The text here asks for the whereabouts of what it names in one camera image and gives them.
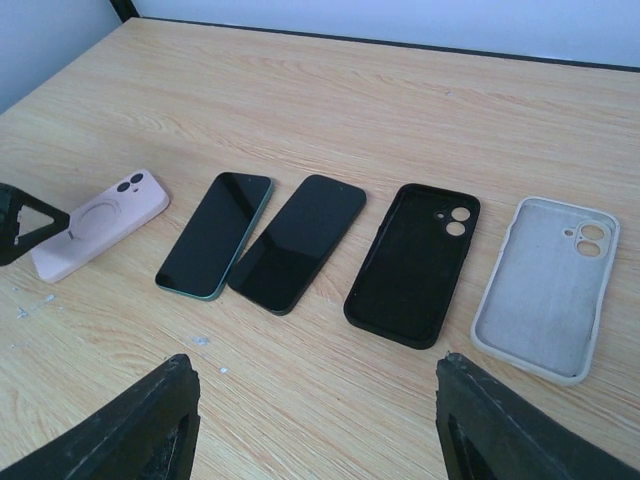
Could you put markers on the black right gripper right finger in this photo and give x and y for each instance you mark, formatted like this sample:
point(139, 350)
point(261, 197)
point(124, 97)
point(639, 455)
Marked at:
point(487, 431)

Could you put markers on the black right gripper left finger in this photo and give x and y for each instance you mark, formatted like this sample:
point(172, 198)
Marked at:
point(149, 431)

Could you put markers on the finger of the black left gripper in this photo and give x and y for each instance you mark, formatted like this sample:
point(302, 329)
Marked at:
point(16, 239)

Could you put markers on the pink cased phone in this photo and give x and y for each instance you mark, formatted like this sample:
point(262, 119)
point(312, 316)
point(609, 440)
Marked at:
point(99, 224)

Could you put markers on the white phone case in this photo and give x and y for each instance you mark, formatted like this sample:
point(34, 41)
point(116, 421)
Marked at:
point(541, 308)

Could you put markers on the green phone from black case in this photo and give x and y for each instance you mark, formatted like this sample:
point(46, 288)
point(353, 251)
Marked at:
point(214, 237)

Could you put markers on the black phone from white case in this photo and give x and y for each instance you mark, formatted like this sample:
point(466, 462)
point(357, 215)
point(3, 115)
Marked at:
point(283, 261)

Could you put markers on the black enclosure frame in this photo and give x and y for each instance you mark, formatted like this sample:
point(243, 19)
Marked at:
point(603, 33)

